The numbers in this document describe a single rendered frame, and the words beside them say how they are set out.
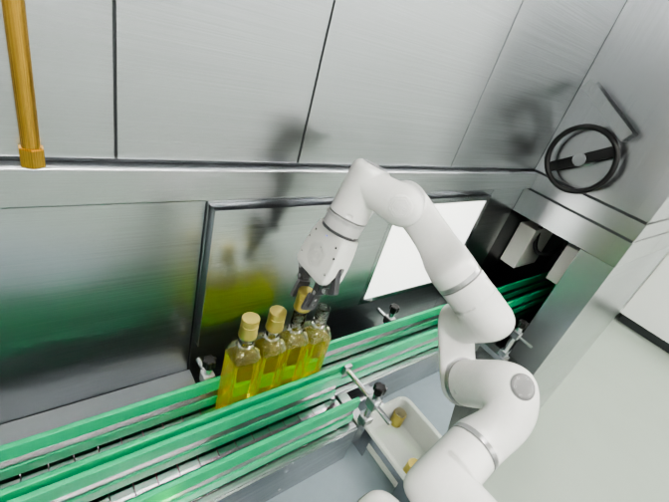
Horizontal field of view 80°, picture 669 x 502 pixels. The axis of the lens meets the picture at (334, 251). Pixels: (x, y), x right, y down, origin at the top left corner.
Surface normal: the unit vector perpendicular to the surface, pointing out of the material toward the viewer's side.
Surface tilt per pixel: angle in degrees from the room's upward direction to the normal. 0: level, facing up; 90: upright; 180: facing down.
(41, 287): 90
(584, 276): 90
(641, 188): 90
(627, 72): 90
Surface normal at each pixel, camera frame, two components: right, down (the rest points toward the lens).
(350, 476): 0.26, -0.83
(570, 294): -0.79, 0.11
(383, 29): 0.56, 0.54
